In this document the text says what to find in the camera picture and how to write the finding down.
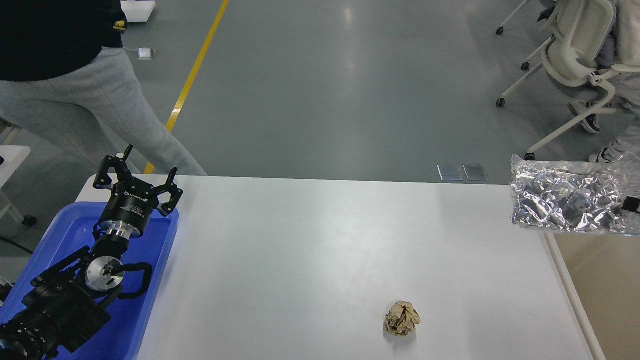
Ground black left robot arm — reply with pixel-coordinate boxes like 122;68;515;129
1;145;183;360

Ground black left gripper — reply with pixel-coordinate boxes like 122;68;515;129
93;145;184;239

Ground right metal floor plate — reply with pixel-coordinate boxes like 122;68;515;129
462;164;489;182

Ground beige plastic bin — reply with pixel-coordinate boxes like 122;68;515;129
545;234;640;360

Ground metal floor plate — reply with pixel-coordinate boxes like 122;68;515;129
437;164;463;182
462;164;489;182

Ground left metal floor plate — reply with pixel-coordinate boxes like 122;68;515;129
437;164;463;182

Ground white foam block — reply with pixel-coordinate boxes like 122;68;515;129
120;0;157;24

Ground silver foil bag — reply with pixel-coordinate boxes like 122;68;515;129
510;153;640;237

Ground seated person in white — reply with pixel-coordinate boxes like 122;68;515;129
588;0;640;164

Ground white office chair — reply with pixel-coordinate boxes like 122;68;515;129
495;0;639;161

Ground white floor power adapter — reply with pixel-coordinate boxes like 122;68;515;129
131;47;154;60

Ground crumpled brown paper ball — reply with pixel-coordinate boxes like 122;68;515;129
383;300;422;337

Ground white side table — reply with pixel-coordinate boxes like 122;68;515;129
0;145;38;227

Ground person in grey trousers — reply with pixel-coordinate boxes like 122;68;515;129
0;0;206;176

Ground blue plastic bin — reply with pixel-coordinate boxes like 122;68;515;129
0;201;180;360

